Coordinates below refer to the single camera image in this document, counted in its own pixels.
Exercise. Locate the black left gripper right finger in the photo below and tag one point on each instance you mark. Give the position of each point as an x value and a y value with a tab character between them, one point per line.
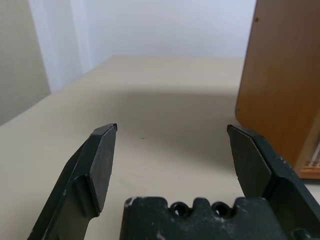
270	175

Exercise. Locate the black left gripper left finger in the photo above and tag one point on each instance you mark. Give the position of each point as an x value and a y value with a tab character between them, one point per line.
82	175

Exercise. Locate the wooden cabinet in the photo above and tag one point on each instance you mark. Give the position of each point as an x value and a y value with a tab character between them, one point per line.
280	75

